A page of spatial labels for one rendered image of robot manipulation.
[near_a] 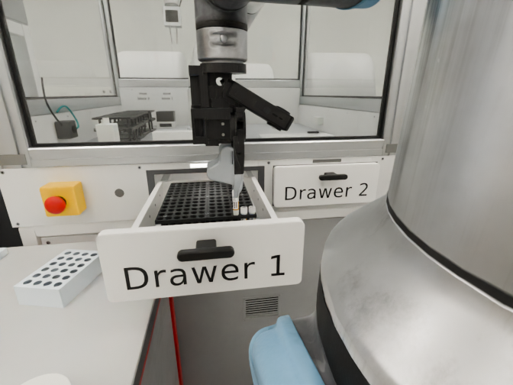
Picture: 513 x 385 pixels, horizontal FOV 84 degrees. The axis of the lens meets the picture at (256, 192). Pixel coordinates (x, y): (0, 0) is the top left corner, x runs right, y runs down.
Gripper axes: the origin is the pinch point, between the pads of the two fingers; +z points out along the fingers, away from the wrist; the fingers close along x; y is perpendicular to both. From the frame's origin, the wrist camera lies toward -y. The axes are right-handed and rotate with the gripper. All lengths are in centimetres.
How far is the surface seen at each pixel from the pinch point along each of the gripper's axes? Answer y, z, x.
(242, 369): -2, 73, -24
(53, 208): 38.9, 7.9, -15.6
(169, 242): 10.8, 3.7, 10.9
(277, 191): -12.0, 8.4, -21.1
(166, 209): 13.4, 4.8, -4.0
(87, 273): 28.8, 16.4, -2.9
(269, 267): -3.5, 9.2, 10.9
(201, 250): 6.3, 3.4, 14.2
